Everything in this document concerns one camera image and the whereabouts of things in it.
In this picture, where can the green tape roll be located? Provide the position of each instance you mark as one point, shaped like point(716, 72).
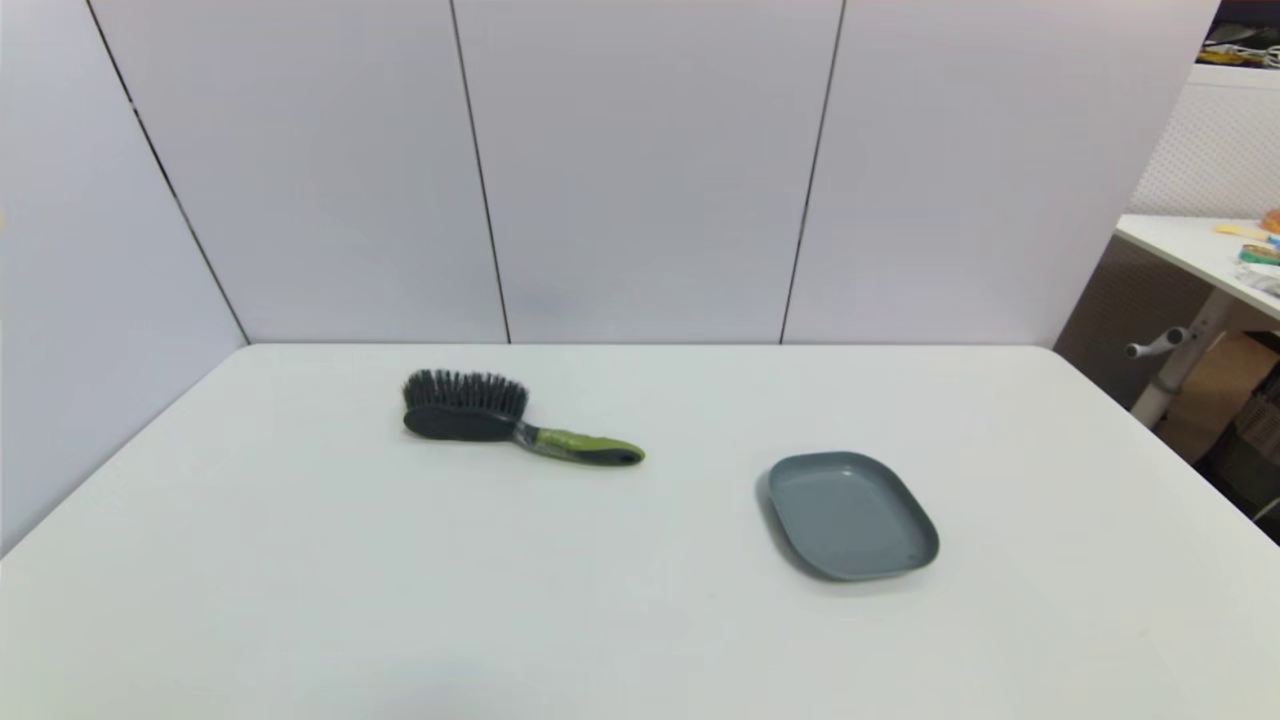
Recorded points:
point(1258, 254)

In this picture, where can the white side table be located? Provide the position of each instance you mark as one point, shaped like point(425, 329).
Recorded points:
point(1190, 245)

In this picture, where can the white pegboard panel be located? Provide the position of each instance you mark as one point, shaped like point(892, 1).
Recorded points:
point(1220, 140)

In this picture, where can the brown cardboard box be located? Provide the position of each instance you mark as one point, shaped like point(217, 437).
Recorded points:
point(1215, 390)

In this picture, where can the grey rounded plastic plate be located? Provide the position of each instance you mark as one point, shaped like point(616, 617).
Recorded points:
point(850, 515)

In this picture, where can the yellow flat item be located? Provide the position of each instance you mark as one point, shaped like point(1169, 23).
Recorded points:
point(1240, 231)

